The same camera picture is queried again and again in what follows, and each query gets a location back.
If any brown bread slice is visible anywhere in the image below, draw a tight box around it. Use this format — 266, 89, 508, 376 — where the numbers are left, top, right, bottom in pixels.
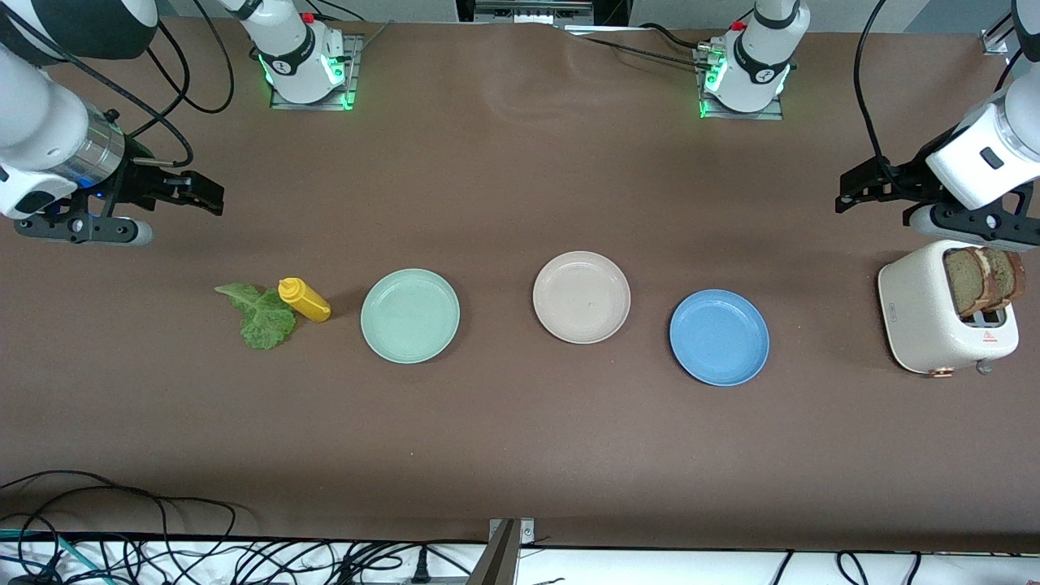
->
942, 247, 994, 319
985, 246, 1027, 312

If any green lettuce leaf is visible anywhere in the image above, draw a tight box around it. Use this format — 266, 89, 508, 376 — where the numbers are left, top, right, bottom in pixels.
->
214, 283, 297, 351

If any yellow mustard squeeze bottle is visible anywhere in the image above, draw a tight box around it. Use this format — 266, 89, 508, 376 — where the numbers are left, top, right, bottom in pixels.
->
278, 277, 332, 323

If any blue plate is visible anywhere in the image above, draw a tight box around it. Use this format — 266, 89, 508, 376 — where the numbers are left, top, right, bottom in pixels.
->
669, 289, 771, 388

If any mint green plate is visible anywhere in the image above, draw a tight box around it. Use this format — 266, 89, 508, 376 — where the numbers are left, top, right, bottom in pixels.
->
360, 268, 462, 365

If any beige plate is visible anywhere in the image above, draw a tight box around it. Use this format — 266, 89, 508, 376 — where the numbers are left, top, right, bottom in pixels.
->
532, 250, 632, 345

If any cream white toaster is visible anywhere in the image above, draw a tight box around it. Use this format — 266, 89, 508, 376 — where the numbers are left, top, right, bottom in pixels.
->
877, 239, 1021, 376

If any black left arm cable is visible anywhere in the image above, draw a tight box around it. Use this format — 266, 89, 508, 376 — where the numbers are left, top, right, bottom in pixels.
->
856, 0, 903, 184

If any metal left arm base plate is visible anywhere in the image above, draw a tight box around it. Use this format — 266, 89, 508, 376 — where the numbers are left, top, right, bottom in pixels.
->
697, 45, 785, 121

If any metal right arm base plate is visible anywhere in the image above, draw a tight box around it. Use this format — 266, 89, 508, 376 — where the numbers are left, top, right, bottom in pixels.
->
268, 32, 362, 112

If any black base cable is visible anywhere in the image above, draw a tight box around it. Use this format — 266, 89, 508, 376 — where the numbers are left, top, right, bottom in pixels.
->
569, 23, 716, 72

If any black cable tangle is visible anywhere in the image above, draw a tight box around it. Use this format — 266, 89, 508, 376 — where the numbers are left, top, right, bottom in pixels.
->
0, 470, 488, 585

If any black metal equipment frame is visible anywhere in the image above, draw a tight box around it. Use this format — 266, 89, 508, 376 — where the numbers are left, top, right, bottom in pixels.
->
455, 0, 631, 29

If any teal cable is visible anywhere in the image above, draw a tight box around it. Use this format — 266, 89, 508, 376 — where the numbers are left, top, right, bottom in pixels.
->
0, 528, 111, 585

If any looped black cable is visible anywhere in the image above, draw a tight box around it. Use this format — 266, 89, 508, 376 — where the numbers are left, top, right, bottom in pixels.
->
837, 551, 923, 585

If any grey metal bracket post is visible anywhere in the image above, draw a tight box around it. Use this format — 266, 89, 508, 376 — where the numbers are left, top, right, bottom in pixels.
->
467, 518, 537, 585

